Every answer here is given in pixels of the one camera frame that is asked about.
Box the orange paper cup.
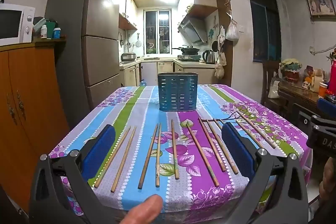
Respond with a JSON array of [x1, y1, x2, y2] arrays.
[[318, 82, 329, 99]]

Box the red thermos flask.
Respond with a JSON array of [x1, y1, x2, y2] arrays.
[[330, 58, 336, 95]]

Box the dark curtained window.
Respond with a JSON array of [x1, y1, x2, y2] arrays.
[[247, 0, 282, 63]]

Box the person's right hand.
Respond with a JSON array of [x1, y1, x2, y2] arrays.
[[318, 156, 336, 204]]

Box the white microwave oven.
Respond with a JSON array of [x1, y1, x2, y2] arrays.
[[0, 3, 36, 46]]

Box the green-stained wooden chopstick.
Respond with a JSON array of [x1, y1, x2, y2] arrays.
[[186, 124, 219, 187]]

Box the white sack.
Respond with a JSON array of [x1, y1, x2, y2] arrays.
[[267, 78, 280, 99]]

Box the steel range hood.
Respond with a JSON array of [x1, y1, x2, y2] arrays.
[[178, 17, 208, 46]]

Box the floral wall sticker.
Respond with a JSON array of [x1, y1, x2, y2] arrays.
[[208, 16, 220, 42]]

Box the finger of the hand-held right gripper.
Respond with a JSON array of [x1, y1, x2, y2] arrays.
[[291, 102, 316, 147], [311, 97, 336, 131]]

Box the pale wooden chopstick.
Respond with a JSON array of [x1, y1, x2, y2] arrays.
[[238, 111, 276, 149]]

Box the beige paper bag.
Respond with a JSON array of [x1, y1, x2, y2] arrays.
[[314, 69, 325, 86]]

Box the grey-green packet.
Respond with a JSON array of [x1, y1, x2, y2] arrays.
[[33, 16, 47, 33]]

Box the black wok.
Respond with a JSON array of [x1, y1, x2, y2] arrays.
[[172, 45, 201, 55]]

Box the covered flower basket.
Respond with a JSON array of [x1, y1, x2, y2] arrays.
[[279, 58, 303, 83]]

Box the framed elephant picture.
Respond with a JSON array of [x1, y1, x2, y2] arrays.
[[303, 0, 336, 19]]

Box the cream wall cabinets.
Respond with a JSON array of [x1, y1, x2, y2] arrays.
[[119, 0, 138, 31]]

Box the person's left hand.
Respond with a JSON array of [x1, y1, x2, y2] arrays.
[[123, 194, 164, 224]]

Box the white plastic bag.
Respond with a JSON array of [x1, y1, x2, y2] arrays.
[[225, 18, 240, 41]]

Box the set of wooden chopsticks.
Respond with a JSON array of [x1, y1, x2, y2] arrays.
[[94, 118, 264, 193]]

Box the green plastic container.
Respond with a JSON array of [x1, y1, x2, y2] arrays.
[[46, 20, 57, 39]]

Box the orange wooden cabinet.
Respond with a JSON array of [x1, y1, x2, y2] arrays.
[[0, 39, 71, 214]]

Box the clear snack jar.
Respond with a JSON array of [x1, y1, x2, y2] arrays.
[[303, 65, 315, 90]]

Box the brown-edged wall cabinet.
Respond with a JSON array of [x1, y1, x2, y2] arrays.
[[180, 0, 219, 20]]

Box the hanging beige bags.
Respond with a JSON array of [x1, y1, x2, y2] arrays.
[[214, 25, 227, 79]]

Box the teal slotted utensil holder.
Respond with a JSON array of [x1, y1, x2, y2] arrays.
[[157, 72, 198, 111]]

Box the dark wooden chair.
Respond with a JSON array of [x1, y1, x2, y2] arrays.
[[262, 59, 283, 107]]

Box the gas stove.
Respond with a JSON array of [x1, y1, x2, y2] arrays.
[[177, 54, 202, 61]]

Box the floral striped tablecloth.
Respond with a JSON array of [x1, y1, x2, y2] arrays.
[[49, 84, 314, 224]]

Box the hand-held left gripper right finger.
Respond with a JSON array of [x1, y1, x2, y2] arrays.
[[221, 122, 309, 224]]

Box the wall cable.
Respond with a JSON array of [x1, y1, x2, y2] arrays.
[[309, 46, 336, 55]]

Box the barred kitchen window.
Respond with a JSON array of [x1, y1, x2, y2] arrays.
[[143, 9, 173, 54]]

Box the silver refrigerator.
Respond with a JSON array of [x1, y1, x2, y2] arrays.
[[45, 0, 122, 130]]

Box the dark wooden sideboard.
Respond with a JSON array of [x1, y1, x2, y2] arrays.
[[278, 79, 336, 121]]

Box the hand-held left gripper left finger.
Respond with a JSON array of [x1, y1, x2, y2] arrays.
[[29, 124, 119, 224]]

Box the steel electric kettle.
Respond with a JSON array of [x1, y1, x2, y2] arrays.
[[202, 49, 216, 64]]

